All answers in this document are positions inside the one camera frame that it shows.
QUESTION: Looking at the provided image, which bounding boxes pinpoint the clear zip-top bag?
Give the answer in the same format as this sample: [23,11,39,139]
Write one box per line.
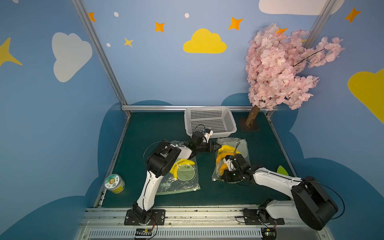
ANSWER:
[212,138,251,184]

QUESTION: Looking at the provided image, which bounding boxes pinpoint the green printed zip-top bag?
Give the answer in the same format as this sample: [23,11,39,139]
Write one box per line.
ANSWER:
[156,141,201,196]

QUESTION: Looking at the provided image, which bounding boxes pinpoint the yellow banana bunch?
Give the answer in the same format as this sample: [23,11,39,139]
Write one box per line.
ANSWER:
[170,159,196,181]
[216,145,240,177]

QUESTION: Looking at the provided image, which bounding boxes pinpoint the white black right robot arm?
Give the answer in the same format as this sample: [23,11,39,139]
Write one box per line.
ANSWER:
[219,154,339,231]

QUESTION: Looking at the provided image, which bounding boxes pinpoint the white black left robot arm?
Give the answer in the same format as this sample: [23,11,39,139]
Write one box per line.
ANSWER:
[132,128,221,222]

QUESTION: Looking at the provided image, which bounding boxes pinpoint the white perforated plastic basket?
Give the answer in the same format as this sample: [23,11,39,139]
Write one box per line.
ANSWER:
[184,106,237,138]

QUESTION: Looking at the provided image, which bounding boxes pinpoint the right circuit board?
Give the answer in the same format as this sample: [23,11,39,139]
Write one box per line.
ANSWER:
[261,228,277,240]

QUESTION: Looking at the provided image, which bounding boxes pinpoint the circuit board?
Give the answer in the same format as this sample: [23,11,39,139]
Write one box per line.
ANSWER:
[134,229,154,240]
[261,228,277,240]

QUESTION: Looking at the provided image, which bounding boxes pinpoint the left circuit board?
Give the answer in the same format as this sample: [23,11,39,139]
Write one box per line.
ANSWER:
[134,229,154,240]

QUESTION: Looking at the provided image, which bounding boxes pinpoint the artificial pink blossom tree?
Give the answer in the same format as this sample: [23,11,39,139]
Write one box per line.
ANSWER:
[245,23,344,127]

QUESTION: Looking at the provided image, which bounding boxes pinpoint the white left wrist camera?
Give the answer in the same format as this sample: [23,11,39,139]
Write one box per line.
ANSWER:
[203,128,214,143]

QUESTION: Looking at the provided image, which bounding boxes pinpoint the green toy shovel yellow handle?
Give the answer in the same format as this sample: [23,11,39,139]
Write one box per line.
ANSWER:
[277,166,290,177]

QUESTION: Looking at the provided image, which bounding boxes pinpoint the dark square tree base plate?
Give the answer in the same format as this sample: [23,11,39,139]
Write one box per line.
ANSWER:
[239,118,260,132]

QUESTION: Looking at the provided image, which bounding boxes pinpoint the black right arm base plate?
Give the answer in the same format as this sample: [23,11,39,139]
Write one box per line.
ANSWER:
[242,208,285,225]

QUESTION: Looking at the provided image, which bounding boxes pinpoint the aluminium left frame rail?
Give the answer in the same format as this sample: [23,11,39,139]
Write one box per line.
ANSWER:
[87,108,131,208]

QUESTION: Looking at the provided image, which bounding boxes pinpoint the aluminium frame rail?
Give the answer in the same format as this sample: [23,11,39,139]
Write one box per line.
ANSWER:
[87,108,131,208]
[121,104,278,113]

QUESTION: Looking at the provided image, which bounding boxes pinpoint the aluminium back frame rail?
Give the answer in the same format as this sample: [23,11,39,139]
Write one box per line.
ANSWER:
[121,104,278,113]

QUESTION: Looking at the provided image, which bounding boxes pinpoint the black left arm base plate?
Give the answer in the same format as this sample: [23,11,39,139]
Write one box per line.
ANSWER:
[124,209,166,226]

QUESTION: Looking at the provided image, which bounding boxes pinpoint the aluminium front rail bed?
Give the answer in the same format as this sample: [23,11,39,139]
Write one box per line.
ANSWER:
[75,205,333,240]

